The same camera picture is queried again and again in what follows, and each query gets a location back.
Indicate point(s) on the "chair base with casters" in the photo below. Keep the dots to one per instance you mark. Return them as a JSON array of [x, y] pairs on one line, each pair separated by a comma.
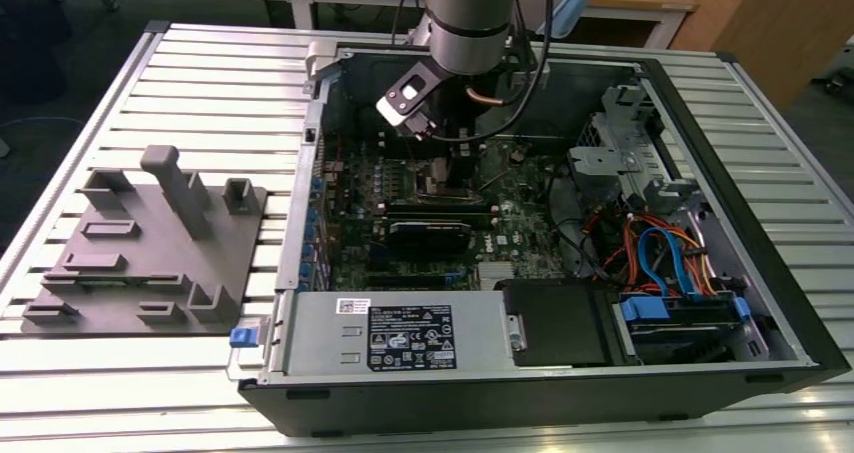
[[843, 80]]

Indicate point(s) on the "black graphics card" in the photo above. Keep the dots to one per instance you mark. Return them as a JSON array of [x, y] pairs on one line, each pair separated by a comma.
[[428, 235]]

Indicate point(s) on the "black expansion slot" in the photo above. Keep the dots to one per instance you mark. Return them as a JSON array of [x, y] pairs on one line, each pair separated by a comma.
[[408, 281]]

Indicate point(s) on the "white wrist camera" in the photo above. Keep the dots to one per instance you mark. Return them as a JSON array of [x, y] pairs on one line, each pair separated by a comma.
[[408, 98]]

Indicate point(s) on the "grey case latch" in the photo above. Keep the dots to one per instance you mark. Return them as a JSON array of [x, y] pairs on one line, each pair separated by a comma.
[[320, 55]]

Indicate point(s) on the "wooden cabinet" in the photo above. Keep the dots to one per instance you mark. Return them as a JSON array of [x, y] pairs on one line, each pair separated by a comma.
[[788, 23]]

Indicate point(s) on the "grey parts rack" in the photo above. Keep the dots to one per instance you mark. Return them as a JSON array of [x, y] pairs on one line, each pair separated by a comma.
[[167, 273]]

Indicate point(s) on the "hard disk in blue carrier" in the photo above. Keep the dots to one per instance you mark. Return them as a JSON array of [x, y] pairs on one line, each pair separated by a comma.
[[644, 309]]

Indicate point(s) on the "silver power supply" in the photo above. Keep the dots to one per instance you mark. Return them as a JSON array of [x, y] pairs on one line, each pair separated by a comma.
[[321, 338]]

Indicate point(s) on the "silver CPU plate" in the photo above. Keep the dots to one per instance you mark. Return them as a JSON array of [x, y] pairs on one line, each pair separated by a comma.
[[440, 169]]

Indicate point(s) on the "thin metal locking lever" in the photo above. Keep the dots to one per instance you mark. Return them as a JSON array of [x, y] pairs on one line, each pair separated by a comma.
[[490, 180]]

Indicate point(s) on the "metal drive cage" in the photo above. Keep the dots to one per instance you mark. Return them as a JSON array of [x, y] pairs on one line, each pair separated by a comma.
[[594, 170]]

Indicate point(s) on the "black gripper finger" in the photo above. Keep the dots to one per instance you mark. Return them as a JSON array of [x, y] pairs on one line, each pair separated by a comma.
[[465, 168]]

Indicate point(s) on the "black PC case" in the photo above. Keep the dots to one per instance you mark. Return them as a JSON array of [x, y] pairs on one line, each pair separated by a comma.
[[468, 403]]

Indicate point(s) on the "silver chipset heatsink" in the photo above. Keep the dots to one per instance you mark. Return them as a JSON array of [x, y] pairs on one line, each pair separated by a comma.
[[497, 270]]

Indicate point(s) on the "white barcode sticker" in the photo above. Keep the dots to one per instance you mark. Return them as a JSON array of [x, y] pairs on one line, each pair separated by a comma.
[[353, 305]]

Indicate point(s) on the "CPU socket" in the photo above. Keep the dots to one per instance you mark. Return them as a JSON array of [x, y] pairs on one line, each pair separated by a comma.
[[437, 188]]

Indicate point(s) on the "blue case latch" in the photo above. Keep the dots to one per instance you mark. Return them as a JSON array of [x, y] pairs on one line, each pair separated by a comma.
[[242, 338]]

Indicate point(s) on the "black plastic shroud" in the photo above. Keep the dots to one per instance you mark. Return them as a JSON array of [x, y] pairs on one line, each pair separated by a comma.
[[561, 323]]

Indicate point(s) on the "green motherboard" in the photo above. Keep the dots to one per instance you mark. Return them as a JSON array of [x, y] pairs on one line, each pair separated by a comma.
[[528, 233]]

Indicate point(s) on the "black power supply label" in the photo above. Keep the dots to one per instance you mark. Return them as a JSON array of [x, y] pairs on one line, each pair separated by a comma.
[[410, 338]]

